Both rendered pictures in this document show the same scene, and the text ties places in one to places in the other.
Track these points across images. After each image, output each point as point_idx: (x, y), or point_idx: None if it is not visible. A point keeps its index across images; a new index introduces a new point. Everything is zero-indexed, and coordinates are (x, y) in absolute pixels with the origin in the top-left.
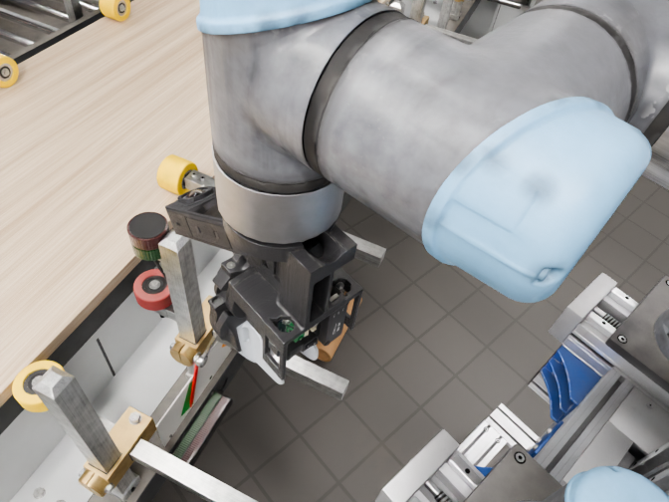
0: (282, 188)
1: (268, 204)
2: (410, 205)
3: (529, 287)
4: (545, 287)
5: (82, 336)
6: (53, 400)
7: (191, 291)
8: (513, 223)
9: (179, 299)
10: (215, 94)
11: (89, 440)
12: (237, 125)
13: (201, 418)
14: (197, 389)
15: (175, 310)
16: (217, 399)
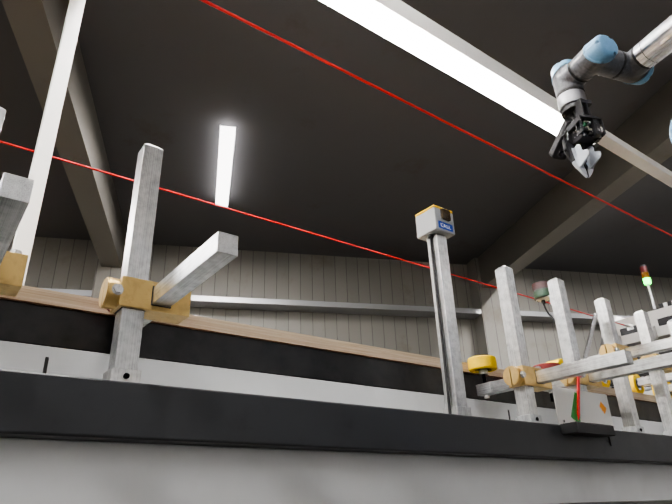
0: (569, 88)
1: (567, 92)
2: (581, 55)
3: (596, 44)
4: (598, 43)
5: (500, 393)
6: (504, 267)
7: (567, 315)
8: (590, 42)
9: (561, 321)
10: (555, 84)
11: (514, 317)
12: (559, 83)
13: None
14: (582, 414)
15: (559, 336)
16: None
